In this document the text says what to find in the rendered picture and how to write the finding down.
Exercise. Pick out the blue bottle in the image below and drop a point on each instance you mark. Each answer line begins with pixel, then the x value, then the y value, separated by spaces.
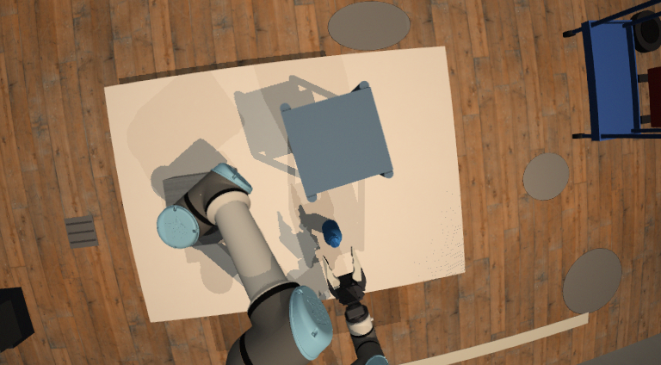
pixel 332 233

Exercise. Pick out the dark blue shelving unit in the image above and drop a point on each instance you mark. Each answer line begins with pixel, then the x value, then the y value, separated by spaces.
pixel 337 141

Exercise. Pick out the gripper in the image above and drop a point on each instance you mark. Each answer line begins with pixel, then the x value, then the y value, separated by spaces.
pixel 350 290

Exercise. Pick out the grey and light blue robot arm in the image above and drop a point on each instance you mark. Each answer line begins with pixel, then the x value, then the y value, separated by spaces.
pixel 290 325

